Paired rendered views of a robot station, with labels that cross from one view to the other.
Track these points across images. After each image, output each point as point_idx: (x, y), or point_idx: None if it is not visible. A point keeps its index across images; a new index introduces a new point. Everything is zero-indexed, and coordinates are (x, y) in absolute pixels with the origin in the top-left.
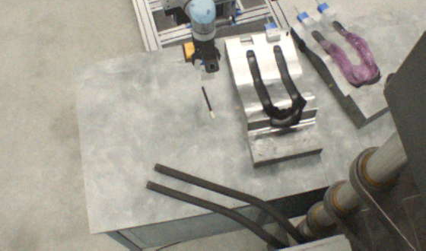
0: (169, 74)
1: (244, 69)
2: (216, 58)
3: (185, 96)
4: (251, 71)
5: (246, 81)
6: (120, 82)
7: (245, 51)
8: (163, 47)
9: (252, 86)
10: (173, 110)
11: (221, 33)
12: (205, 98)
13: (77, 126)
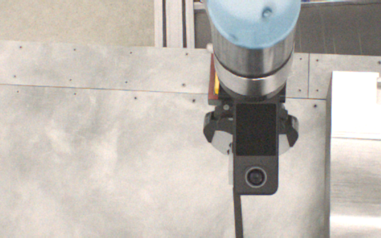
0: (155, 128)
1: (367, 176)
2: (274, 156)
3: (180, 205)
4: None
5: (364, 217)
6: (17, 116)
7: None
8: (196, 16)
9: (376, 237)
10: (138, 237)
11: (347, 14)
12: (236, 225)
13: None
